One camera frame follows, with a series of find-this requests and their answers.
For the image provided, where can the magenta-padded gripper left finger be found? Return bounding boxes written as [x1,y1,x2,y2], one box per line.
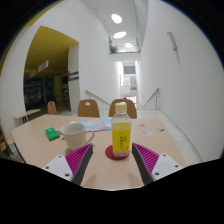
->
[41,143,94,186]

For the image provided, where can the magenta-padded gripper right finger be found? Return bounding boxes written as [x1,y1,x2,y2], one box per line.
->
[131,142,184,186]

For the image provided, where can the yellow drink bottle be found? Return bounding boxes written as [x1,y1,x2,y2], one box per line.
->
[110,101,133,158]

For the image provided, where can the white mug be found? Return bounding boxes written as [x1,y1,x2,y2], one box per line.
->
[59,122,96,152]

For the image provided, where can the green flat box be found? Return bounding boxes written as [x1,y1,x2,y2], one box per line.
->
[44,127,61,142]

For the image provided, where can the red round coaster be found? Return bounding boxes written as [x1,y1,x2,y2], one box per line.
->
[104,143,131,161]

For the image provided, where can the colourful printed paper sheet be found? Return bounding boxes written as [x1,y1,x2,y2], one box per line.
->
[69,116,113,133]

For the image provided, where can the small wooden chair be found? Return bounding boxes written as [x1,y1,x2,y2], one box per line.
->
[46,100,58,116]

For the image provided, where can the wooden chair with round hole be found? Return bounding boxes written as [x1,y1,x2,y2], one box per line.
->
[77,98,101,118]
[108,98,138,120]

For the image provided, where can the wooden side table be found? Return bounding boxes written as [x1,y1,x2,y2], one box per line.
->
[13,108,42,124]

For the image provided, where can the wooden stair handrail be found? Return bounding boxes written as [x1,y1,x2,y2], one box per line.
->
[85,89,111,107]
[141,87,160,110]

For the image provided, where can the hanging white sign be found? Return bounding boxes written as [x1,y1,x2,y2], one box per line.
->
[29,59,50,78]

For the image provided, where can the green potted plant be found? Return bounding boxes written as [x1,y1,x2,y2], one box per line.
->
[108,43,119,54]

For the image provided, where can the round ceiling lights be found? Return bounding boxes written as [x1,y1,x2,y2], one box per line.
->
[110,13,134,49]

